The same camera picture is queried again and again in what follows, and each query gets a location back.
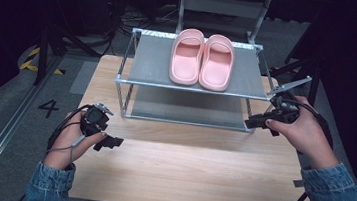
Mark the black tripod stand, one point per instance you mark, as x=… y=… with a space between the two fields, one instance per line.
x=315 y=68
x=43 y=52

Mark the grey metal shoe rack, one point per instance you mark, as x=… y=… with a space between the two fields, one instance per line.
x=150 y=64

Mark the pink foam slipper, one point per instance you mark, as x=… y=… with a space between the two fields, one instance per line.
x=215 y=71
x=185 y=64

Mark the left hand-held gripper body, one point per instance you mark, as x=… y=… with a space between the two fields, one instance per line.
x=95 y=120

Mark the person's right hand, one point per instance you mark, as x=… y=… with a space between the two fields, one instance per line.
x=308 y=137

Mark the person's left hand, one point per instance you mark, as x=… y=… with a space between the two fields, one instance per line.
x=66 y=145

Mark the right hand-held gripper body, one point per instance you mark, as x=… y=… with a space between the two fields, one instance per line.
x=284 y=110

